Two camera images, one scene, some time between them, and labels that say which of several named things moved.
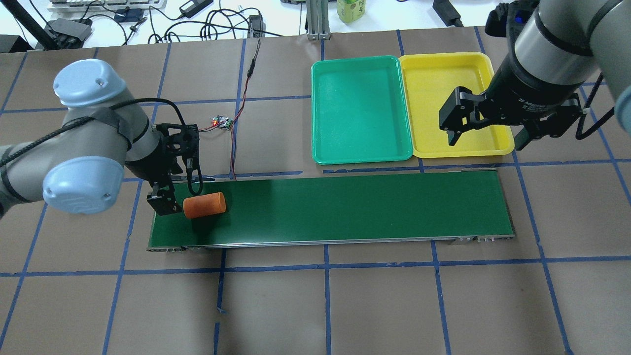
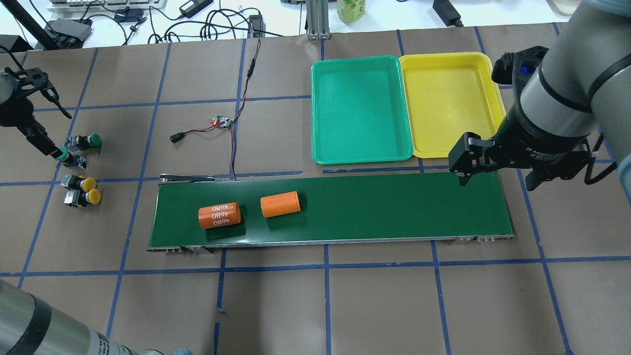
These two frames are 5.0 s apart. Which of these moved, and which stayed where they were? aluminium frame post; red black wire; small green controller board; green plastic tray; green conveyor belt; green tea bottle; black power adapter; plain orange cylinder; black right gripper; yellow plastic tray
Moved: plain orange cylinder; black right gripper
Stayed: red black wire; aluminium frame post; small green controller board; green conveyor belt; green tea bottle; yellow plastic tray; black power adapter; green plastic tray
